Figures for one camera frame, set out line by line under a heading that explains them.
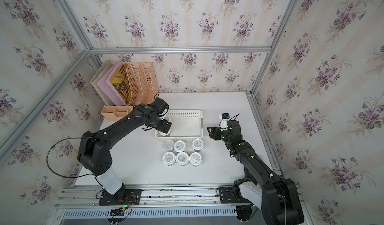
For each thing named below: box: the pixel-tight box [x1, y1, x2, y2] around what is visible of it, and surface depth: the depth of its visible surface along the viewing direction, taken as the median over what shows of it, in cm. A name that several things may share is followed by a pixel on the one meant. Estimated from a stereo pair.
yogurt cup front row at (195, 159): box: [189, 152, 203, 167], surface depth 81 cm
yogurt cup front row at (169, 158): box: [162, 151, 176, 167], surface depth 81 cm
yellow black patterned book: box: [109, 63, 132, 105], surface depth 103 cm
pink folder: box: [96, 59, 128, 106], surface depth 93 cm
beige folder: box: [90, 60, 116, 106], surface depth 92 cm
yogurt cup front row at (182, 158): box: [175, 152, 190, 167], surface depth 81 cm
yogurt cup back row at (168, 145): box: [163, 139, 175, 151], surface depth 88 cm
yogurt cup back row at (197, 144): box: [191, 138, 205, 152], surface depth 87 cm
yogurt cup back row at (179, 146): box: [173, 140, 187, 153], surface depth 86 cm
